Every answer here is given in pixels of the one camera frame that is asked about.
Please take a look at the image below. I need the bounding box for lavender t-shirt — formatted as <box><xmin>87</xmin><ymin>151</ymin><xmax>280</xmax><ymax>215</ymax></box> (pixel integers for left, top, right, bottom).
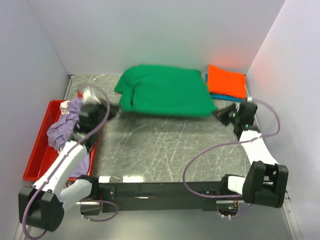
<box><xmin>46</xmin><ymin>97</ymin><xmax>95</xmax><ymax>178</ymax></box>

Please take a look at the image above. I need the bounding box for green t-shirt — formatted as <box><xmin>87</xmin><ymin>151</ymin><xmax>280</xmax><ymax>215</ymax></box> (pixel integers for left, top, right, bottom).
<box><xmin>114</xmin><ymin>64</ymin><xmax>217</xmax><ymax>118</ymax></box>

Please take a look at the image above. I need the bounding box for folded teal t-shirt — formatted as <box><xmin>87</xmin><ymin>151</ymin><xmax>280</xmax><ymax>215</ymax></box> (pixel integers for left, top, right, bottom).
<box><xmin>205</xmin><ymin>74</ymin><xmax>246</xmax><ymax>102</ymax></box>

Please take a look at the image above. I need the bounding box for red plastic tray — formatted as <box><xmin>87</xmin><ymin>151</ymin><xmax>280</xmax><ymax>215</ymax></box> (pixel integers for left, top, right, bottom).
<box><xmin>22</xmin><ymin>100</ymin><xmax>99</xmax><ymax>182</ymax></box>

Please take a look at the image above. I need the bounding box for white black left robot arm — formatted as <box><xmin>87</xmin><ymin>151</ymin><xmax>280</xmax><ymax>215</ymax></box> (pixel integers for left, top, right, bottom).
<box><xmin>18</xmin><ymin>103</ymin><xmax>119</xmax><ymax>236</ymax></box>

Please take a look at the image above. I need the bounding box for white pink garment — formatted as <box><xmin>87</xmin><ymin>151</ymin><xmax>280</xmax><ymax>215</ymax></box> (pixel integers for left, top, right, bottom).
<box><xmin>59</xmin><ymin>100</ymin><xmax>70</xmax><ymax>115</ymax></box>

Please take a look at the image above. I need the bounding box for folded orange t-shirt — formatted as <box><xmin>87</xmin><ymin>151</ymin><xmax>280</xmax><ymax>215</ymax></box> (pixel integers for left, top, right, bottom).
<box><xmin>207</xmin><ymin>65</ymin><xmax>247</xmax><ymax>99</ymax></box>

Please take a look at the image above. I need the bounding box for black base beam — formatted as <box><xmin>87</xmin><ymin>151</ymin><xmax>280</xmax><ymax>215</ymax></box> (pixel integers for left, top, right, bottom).
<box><xmin>79</xmin><ymin>174</ymin><xmax>250</xmax><ymax>216</ymax></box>

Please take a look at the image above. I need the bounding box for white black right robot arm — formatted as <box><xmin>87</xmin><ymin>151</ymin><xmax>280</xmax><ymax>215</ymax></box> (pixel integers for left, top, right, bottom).
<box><xmin>212</xmin><ymin>99</ymin><xmax>289</xmax><ymax>208</ymax></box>

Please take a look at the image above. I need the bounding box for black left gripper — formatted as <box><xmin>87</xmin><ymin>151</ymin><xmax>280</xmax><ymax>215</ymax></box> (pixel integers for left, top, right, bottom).
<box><xmin>92</xmin><ymin>98</ymin><xmax>122</xmax><ymax>132</ymax></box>

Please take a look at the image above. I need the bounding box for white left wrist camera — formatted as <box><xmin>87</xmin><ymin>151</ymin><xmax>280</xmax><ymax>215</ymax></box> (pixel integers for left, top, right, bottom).
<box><xmin>76</xmin><ymin>87</ymin><xmax>101</xmax><ymax>105</ymax></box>

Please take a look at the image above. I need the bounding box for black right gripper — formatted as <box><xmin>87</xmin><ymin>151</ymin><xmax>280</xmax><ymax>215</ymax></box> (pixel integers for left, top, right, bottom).
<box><xmin>211</xmin><ymin>103</ymin><xmax>241</xmax><ymax>128</ymax></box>

